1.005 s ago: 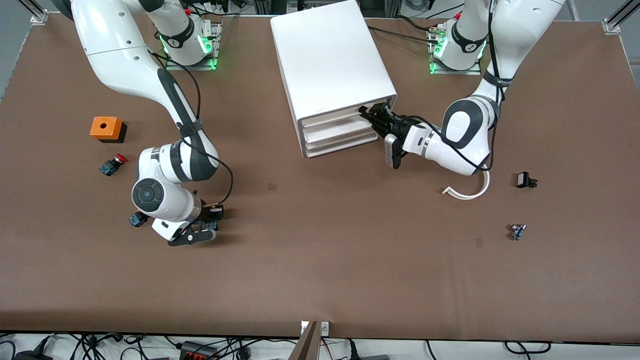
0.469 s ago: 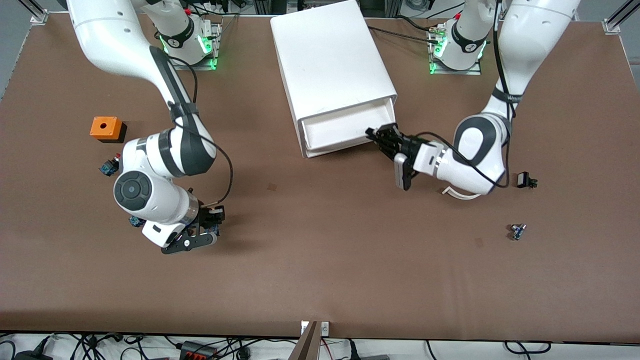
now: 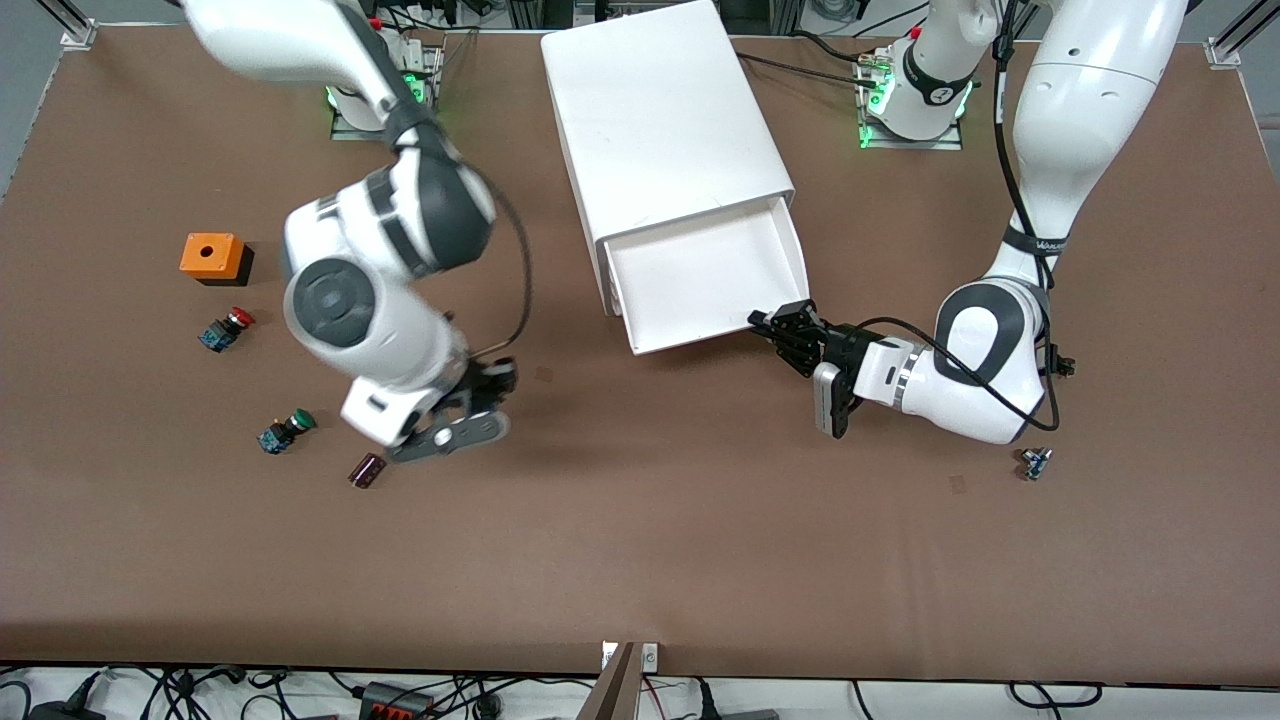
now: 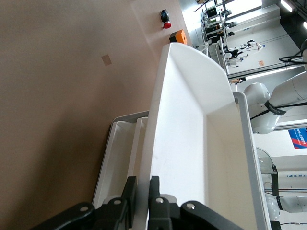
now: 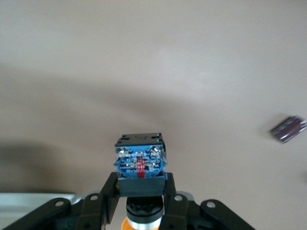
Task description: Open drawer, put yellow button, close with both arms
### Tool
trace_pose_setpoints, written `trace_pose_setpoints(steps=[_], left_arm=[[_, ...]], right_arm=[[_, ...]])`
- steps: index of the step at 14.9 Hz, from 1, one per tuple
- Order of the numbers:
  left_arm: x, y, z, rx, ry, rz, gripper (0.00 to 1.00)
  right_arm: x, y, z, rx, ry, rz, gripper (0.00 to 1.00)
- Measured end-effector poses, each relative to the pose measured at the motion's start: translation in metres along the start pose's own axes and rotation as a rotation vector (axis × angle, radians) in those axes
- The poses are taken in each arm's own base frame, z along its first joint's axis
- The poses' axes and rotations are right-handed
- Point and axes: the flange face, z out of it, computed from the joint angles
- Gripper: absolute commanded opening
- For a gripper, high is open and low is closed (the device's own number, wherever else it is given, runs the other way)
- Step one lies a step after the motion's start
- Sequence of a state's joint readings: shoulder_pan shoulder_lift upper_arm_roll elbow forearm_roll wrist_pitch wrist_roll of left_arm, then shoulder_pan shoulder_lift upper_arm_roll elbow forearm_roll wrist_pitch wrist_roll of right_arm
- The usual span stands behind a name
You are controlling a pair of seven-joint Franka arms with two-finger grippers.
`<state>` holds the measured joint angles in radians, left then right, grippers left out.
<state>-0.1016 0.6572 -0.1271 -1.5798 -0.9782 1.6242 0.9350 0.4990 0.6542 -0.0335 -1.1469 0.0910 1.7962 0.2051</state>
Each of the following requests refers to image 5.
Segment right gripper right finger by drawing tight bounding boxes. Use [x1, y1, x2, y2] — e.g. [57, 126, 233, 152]
[160, 172, 256, 230]

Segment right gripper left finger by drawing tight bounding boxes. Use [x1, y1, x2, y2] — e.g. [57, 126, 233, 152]
[0, 172, 121, 230]

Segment yellow push button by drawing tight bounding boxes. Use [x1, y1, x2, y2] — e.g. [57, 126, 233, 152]
[112, 132, 168, 230]

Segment purple cylindrical capacitor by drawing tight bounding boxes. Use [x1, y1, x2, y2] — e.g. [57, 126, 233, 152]
[269, 115, 307, 145]

